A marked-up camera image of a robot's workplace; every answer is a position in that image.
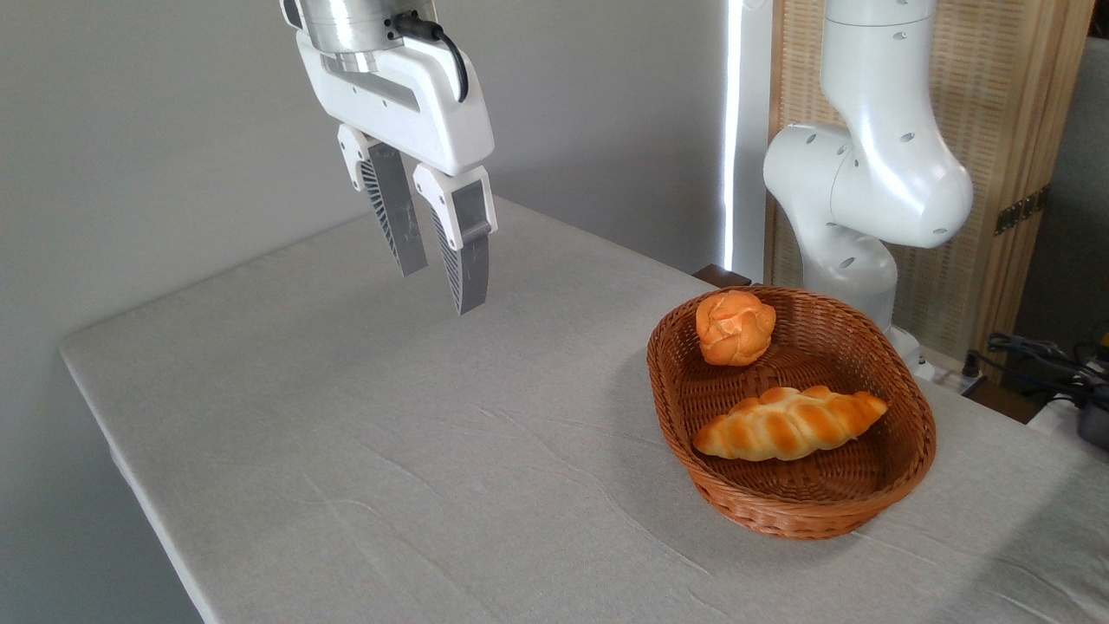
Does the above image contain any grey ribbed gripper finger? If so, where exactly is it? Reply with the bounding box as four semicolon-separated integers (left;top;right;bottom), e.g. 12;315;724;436
412;164;499;316
337;123;429;278

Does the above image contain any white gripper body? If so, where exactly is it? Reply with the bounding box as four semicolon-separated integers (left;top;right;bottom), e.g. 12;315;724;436
295;31;496;178

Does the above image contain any braided golden bread loaf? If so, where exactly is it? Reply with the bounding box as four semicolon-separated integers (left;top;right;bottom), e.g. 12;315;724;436
692;385;890;462

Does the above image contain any round orange bread roll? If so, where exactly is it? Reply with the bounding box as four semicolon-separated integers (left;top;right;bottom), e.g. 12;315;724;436
695;289;778;367

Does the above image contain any brown wicker oval basket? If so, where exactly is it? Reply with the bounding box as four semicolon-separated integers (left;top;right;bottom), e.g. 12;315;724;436
646;285;937;542

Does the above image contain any grey tablecloth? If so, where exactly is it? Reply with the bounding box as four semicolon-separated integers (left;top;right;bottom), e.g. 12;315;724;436
59;195;1109;624

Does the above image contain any dark brown furniture corner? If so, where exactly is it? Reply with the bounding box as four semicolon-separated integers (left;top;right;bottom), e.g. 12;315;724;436
692;263;753;289

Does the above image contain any white power strip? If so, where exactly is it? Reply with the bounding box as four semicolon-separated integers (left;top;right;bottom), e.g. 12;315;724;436
917;348;987;393

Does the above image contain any dark metal screen hinge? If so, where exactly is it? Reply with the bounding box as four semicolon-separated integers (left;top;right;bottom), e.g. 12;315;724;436
995;185;1051;237

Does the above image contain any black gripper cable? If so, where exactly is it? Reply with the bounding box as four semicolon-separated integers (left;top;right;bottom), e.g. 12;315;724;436
392;12;470;104

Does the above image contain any white vertical wall trim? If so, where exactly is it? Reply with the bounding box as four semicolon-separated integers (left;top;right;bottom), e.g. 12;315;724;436
723;0;774;283

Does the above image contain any black cable bundle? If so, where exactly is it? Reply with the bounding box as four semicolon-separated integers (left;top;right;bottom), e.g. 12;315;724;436
966;331;1109;410

